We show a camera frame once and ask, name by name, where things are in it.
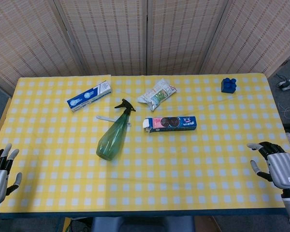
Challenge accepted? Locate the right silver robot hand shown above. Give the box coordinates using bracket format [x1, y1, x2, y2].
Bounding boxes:
[246, 141, 290, 190]

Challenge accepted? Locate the beige woven folding screen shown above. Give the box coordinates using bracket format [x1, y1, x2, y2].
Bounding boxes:
[0, 0, 290, 89]

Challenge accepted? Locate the blue pink cookie box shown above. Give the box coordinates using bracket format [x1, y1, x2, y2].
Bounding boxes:
[142, 116, 197, 134]

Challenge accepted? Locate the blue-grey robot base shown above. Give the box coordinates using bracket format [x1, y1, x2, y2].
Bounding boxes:
[91, 216, 194, 232]

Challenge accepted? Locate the thin white floor cable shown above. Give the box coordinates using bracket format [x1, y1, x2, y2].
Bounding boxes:
[278, 103, 290, 119]

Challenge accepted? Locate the blue toy building block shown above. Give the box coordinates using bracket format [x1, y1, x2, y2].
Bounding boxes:
[220, 77, 237, 93]

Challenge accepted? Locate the green spray bottle black trigger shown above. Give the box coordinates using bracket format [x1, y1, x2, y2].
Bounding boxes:
[96, 98, 136, 161]

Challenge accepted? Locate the white crinkled snack bag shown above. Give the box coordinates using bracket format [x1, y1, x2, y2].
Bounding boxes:
[137, 78, 177, 112]

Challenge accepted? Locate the blue white toothpaste box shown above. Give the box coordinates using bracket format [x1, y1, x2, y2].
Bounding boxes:
[67, 81, 113, 113]

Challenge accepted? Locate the white plastic strip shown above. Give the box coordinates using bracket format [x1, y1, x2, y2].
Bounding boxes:
[96, 116, 132, 128]

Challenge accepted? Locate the yellow white checkered tablecloth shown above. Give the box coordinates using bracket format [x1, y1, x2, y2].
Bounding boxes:
[0, 73, 290, 214]

